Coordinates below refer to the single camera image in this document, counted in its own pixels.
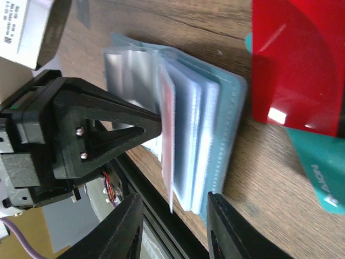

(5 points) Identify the large teal VIP card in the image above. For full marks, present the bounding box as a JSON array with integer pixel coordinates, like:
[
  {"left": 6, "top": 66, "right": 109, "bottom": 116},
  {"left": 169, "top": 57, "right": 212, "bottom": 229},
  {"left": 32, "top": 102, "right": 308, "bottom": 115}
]
[{"left": 245, "top": 33, "right": 344, "bottom": 214}]

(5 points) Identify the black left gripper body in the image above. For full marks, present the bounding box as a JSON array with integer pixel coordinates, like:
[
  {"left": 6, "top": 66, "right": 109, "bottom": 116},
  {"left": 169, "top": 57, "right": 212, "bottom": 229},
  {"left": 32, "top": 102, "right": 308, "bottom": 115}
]
[{"left": 1, "top": 70, "right": 80, "bottom": 209}]

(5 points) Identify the blue leather card holder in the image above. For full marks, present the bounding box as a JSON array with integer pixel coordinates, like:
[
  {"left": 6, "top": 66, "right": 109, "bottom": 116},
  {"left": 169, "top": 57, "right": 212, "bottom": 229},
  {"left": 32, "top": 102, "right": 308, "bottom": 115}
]
[{"left": 103, "top": 33, "right": 247, "bottom": 221}]

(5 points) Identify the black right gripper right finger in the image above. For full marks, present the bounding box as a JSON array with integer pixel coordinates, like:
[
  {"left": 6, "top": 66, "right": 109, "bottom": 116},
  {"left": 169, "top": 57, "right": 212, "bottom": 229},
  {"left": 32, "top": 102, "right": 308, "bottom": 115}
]
[{"left": 206, "top": 192, "right": 291, "bottom": 259}]

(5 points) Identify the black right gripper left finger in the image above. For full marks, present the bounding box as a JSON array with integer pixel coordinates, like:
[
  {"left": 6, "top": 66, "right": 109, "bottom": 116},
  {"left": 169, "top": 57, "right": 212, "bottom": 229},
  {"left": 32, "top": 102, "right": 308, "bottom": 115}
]
[{"left": 59, "top": 194, "right": 143, "bottom": 259}]

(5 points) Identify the glossy red card back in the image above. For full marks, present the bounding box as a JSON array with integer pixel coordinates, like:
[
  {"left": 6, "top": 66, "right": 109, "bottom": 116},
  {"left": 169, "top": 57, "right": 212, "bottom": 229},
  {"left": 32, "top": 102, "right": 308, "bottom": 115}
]
[{"left": 252, "top": 0, "right": 344, "bottom": 138}]

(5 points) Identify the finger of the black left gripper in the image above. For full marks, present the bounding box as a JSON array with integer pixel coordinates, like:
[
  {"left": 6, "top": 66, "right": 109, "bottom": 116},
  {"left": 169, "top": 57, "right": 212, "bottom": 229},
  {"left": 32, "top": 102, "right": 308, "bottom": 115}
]
[
  {"left": 53, "top": 78, "right": 161, "bottom": 121},
  {"left": 53, "top": 118, "right": 162, "bottom": 180}
]

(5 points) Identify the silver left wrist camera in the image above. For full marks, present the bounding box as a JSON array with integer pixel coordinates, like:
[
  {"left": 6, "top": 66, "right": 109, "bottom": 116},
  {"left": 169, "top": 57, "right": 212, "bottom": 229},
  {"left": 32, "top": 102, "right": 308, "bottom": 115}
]
[{"left": 1, "top": 0, "right": 72, "bottom": 70}]

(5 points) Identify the black aluminium frame rail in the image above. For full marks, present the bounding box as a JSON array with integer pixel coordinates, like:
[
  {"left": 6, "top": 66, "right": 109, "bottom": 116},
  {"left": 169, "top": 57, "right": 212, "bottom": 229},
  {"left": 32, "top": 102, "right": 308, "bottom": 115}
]
[{"left": 112, "top": 154, "right": 209, "bottom": 258}]

